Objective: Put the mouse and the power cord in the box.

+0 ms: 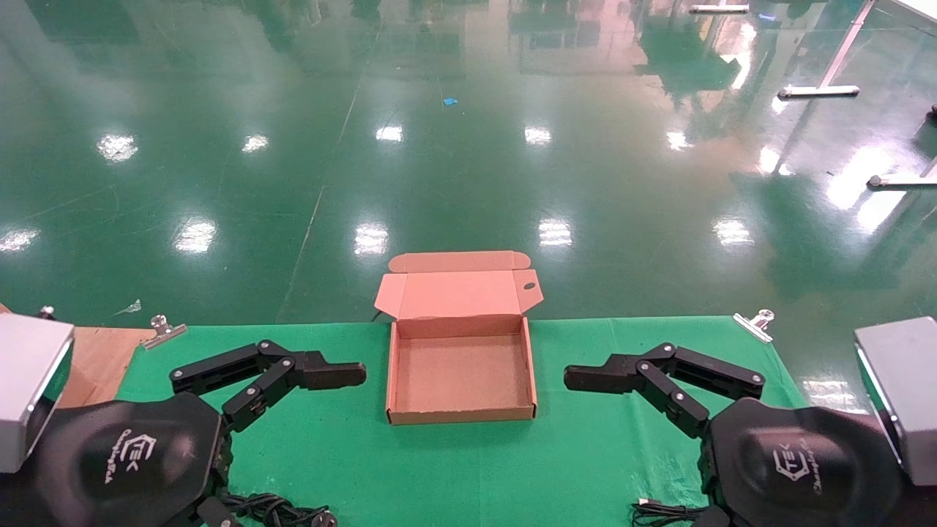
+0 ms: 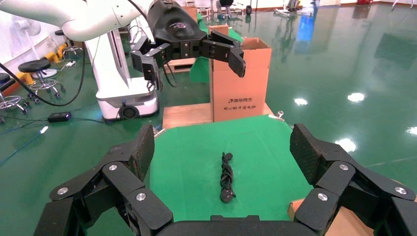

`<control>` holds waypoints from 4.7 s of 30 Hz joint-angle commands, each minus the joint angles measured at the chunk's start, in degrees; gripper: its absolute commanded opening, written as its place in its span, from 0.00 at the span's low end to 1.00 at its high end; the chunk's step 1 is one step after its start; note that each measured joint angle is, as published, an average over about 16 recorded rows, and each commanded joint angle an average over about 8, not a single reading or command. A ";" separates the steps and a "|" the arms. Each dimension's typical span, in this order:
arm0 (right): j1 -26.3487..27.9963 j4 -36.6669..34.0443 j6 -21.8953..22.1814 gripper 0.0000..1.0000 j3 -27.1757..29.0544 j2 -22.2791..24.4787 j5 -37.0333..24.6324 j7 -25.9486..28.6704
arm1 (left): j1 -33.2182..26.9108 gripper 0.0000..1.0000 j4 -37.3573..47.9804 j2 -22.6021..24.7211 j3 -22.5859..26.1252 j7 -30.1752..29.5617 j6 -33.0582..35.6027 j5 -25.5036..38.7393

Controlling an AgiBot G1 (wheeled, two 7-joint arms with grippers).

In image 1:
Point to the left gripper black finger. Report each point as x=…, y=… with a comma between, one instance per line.
x=329, y=375

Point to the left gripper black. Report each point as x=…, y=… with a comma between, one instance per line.
x=124, y=461

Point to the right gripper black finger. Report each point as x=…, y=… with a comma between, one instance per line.
x=596, y=375

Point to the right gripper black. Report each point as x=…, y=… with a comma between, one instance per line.
x=805, y=468

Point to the open brown cardboard box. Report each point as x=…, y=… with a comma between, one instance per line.
x=461, y=373

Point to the silver binder clip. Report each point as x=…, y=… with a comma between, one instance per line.
x=754, y=326
x=162, y=333

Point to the clear plastic scrap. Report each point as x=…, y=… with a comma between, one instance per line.
x=129, y=308

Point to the green table cloth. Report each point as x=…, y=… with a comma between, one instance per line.
x=454, y=468

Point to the brown cardboard sheet at left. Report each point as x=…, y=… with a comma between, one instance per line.
x=102, y=362

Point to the white table leg foot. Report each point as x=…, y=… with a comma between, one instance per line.
x=900, y=180

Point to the white bar on floor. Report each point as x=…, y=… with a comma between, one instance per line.
x=719, y=8

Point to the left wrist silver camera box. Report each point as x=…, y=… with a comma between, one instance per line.
x=29, y=388

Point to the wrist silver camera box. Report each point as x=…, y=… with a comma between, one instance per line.
x=904, y=395
x=29, y=388

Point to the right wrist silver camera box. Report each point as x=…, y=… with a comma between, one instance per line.
x=904, y=395

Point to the white table leg with post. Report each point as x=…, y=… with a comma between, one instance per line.
x=818, y=91

